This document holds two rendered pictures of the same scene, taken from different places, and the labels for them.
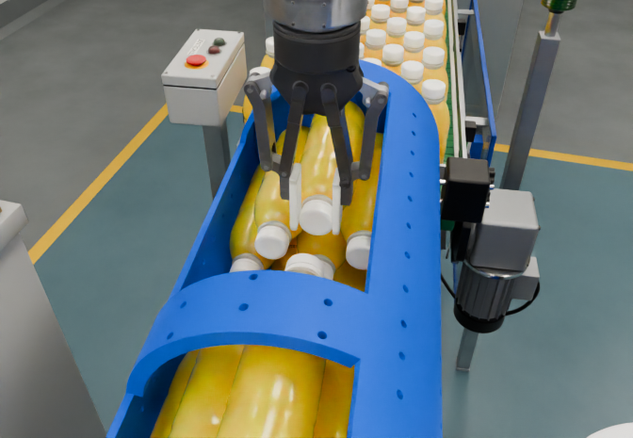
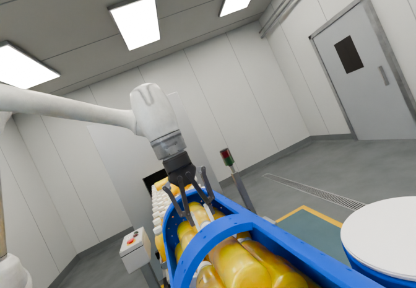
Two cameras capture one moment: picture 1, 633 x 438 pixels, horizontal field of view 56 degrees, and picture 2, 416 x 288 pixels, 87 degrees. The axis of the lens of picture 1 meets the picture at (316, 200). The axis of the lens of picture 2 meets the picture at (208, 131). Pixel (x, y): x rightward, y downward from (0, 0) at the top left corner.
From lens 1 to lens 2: 0.26 m
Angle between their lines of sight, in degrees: 45
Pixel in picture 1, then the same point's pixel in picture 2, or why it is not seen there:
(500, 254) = not seen: hidden behind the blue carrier
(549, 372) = not seen: outside the picture
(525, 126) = (247, 202)
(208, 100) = (142, 251)
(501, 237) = not seen: hidden behind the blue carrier
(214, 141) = (149, 275)
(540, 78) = (240, 185)
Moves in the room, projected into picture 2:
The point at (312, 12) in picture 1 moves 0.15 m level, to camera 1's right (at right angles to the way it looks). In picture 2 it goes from (173, 148) to (219, 126)
